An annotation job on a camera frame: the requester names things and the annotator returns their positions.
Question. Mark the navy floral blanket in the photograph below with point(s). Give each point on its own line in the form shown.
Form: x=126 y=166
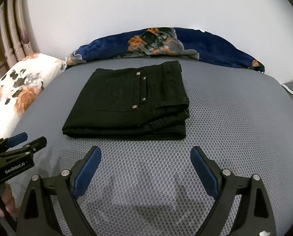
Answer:
x=166 y=41

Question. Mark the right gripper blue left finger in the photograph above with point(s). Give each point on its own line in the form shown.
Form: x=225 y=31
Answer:
x=83 y=171

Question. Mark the grey mesh mattress cover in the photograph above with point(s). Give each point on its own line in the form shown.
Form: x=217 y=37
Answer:
x=240 y=118

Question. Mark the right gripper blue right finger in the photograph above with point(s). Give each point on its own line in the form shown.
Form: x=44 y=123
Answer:
x=207 y=171

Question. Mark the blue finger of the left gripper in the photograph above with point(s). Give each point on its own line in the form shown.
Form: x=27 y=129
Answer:
x=17 y=139
x=30 y=148

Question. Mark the black pants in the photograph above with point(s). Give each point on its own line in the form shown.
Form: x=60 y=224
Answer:
x=146 y=103

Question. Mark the white floral pillow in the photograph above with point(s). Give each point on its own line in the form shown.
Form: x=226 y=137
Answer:
x=22 y=84

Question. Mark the beige curtain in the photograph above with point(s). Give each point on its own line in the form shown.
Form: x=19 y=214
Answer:
x=15 y=43

